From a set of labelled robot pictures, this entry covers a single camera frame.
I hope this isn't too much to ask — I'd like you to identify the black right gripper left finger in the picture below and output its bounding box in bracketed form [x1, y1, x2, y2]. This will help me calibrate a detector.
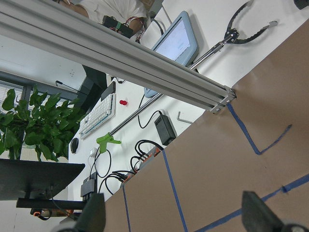
[53, 193, 106, 232]

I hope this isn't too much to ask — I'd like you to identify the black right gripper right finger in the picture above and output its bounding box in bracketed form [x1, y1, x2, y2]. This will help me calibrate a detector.
[241, 191, 309, 232]

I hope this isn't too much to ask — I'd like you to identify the black computer mouse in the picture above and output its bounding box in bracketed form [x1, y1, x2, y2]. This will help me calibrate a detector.
[70, 137, 79, 154]

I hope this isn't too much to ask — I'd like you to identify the black computer monitor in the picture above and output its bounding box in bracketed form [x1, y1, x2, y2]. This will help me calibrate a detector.
[0, 159, 85, 201]

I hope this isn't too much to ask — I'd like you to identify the green potted plant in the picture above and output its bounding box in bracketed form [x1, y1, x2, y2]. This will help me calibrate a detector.
[0, 87, 85, 161]

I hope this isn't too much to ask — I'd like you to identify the white keyboard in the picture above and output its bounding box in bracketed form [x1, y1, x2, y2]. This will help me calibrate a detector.
[79, 93, 116, 139]

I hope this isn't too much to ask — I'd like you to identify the black power adapter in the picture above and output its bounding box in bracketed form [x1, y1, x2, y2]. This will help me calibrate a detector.
[154, 115, 176, 145]

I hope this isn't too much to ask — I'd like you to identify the metal hex key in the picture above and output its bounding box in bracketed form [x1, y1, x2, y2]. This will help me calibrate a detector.
[177, 111, 193, 124]

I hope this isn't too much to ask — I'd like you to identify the grabber reach tool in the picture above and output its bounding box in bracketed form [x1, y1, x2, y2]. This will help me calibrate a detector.
[96, 0, 278, 154]

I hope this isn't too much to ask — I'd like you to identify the blue teach pendant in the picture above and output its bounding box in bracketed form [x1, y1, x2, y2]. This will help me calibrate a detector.
[143, 10, 200, 98]

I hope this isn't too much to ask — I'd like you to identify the aluminium frame post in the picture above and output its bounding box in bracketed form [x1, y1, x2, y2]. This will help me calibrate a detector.
[0, 0, 236, 112]

